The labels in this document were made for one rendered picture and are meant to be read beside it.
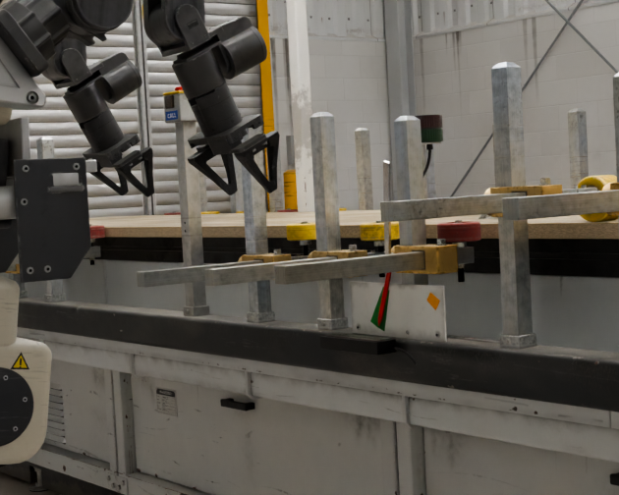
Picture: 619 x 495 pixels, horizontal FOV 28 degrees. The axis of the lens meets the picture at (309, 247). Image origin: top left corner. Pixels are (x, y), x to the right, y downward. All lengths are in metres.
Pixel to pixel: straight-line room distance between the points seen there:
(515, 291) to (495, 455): 0.54
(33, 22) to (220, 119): 0.28
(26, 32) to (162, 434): 2.19
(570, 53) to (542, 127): 0.73
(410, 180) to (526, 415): 0.47
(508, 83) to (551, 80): 9.46
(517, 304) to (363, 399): 0.49
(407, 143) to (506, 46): 9.69
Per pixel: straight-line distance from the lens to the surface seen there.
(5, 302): 1.66
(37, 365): 1.68
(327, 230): 2.44
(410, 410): 2.35
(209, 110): 1.65
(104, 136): 2.05
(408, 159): 2.25
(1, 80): 1.53
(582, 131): 3.41
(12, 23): 1.51
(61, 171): 1.67
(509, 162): 2.07
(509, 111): 2.07
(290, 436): 3.05
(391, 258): 2.17
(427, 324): 2.23
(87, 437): 3.99
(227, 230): 3.01
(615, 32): 11.09
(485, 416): 2.20
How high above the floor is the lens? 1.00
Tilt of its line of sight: 3 degrees down
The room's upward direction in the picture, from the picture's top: 3 degrees counter-clockwise
